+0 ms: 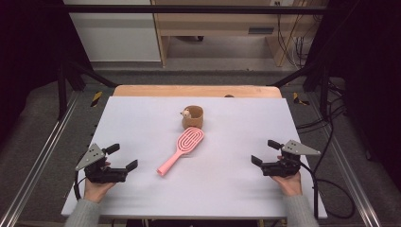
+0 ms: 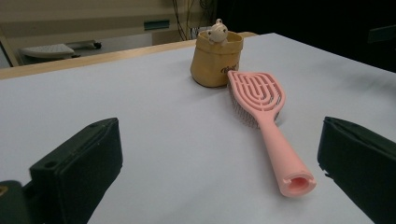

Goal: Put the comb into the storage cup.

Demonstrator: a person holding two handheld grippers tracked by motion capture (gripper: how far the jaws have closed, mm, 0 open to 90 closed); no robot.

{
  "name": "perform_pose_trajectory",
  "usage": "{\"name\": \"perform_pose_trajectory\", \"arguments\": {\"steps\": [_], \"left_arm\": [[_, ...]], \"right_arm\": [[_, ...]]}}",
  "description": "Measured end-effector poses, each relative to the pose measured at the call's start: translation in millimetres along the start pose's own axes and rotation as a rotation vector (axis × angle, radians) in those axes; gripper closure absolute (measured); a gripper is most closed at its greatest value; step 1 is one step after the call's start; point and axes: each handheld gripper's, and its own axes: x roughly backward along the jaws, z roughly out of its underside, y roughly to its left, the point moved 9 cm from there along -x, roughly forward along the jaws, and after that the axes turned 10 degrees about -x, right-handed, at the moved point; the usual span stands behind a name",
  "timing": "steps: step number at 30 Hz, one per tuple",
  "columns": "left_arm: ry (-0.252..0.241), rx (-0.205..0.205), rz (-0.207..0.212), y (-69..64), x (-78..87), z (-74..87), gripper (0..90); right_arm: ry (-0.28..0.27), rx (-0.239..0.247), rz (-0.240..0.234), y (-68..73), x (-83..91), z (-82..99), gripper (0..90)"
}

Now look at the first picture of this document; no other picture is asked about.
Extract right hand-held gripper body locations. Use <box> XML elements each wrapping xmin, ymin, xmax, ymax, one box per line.
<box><xmin>261</xmin><ymin>139</ymin><xmax>322</xmax><ymax>178</ymax></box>

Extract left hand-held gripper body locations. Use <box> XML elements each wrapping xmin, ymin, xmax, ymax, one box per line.
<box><xmin>75</xmin><ymin>143</ymin><xmax>129</xmax><ymax>184</ymax></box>

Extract pink hair brush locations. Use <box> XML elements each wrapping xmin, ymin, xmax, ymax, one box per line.
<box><xmin>156</xmin><ymin>126</ymin><xmax>205</xmax><ymax>177</ymax></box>

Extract brown cup with animal figure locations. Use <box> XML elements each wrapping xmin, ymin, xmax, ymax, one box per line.
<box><xmin>180</xmin><ymin>105</ymin><xmax>204</xmax><ymax>131</ymax></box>

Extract person's right hand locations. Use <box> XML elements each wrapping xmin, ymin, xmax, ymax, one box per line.
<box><xmin>270</xmin><ymin>155</ymin><xmax>304</xmax><ymax>198</ymax></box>

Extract person's left hand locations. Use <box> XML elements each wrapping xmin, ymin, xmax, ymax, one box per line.
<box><xmin>82</xmin><ymin>161</ymin><xmax>118</xmax><ymax>203</ymax></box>

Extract yellow black tape marker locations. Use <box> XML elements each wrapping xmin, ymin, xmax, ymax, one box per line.
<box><xmin>90</xmin><ymin>91</ymin><xmax>104</xmax><ymax>108</ymax></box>
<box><xmin>292</xmin><ymin>92</ymin><xmax>310</xmax><ymax>107</ymax></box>

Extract white table cover sheet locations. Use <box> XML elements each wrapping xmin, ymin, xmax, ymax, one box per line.
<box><xmin>61</xmin><ymin>96</ymin><xmax>328</xmax><ymax>220</ymax></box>

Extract black metal stand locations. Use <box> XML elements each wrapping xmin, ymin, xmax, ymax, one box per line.
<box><xmin>56</xmin><ymin>59</ymin><xmax>118</xmax><ymax>121</ymax></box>
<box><xmin>268</xmin><ymin>61</ymin><xmax>333</xmax><ymax>121</ymax></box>

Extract wooden table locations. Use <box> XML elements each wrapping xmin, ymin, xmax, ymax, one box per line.
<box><xmin>112</xmin><ymin>84</ymin><xmax>283</xmax><ymax>99</ymax></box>

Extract white cabinet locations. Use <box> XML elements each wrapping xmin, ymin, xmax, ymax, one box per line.
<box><xmin>62</xmin><ymin>0</ymin><xmax>162</xmax><ymax>62</ymax></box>

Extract dark curtain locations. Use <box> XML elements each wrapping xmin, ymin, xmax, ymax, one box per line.
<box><xmin>305</xmin><ymin>0</ymin><xmax>401</xmax><ymax>183</ymax></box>
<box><xmin>0</xmin><ymin>0</ymin><xmax>93</xmax><ymax>143</ymax></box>

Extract light wooden desk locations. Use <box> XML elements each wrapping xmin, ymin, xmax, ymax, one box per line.
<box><xmin>150</xmin><ymin>0</ymin><xmax>318</xmax><ymax>68</ymax></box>

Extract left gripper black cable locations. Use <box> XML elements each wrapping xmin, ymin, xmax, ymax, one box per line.
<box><xmin>73</xmin><ymin>150</ymin><xmax>89</xmax><ymax>201</ymax></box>

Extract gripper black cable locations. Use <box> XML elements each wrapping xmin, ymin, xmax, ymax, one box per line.
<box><xmin>73</xmin><ymin>150</ymin><xmax>89</xmax><ymax>201</ymax></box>
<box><xmin>298</xmin><ymin>160</ymin><xmax>357</xmax><ymax>220</ymax></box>

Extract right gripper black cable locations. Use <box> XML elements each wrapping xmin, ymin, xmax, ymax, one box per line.
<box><xmin>298</xmin><ymin>160</ymin><xmax>357</xmax><ymax>220</ymax></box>

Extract aluminium floor rail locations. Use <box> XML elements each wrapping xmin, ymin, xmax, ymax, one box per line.
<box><xmin>0</xmin><ymin>91</ymin><xmax>80</xmax><ymax>227</ymax></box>
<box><xmin>307</xmin><ymin>93</ymin><xmax>383</xmax><ymax>227</ymax></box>

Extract black floor cables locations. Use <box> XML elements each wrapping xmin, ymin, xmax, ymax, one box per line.
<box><xmin>296</xmin><ymin>79</ymin><xmax>348</xmax><ymax>174</ymax></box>

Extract bundle of hanging cables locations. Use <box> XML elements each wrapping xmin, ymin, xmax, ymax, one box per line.
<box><xmin>275</xmin><ymin>0</ymin><xmax>316</xmax><ymax>70</ymax></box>

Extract black horizontal frame bar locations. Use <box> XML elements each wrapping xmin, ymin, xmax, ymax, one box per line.
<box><xmin>61</xmin><ymin>4</ymin><xmax>329</xmax><ymax>15</ymax></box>

